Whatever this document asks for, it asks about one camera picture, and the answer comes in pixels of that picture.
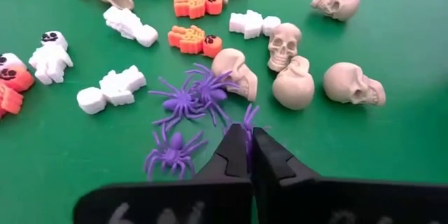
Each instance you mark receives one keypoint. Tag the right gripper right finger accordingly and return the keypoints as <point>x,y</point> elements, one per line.
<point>350,203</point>

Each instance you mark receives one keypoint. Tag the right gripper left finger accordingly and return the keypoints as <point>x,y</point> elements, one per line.
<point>210,203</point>

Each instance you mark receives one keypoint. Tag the purple plastic spider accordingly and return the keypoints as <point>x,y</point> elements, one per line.
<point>249,117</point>
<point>174,154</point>
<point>176,105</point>
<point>210,92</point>

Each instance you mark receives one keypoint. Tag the orange foam pumpkin skeleton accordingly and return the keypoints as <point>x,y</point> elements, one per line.
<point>189,42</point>
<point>190,7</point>
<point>17,80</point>

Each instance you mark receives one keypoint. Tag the green table mat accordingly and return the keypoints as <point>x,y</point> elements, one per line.
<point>350,140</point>

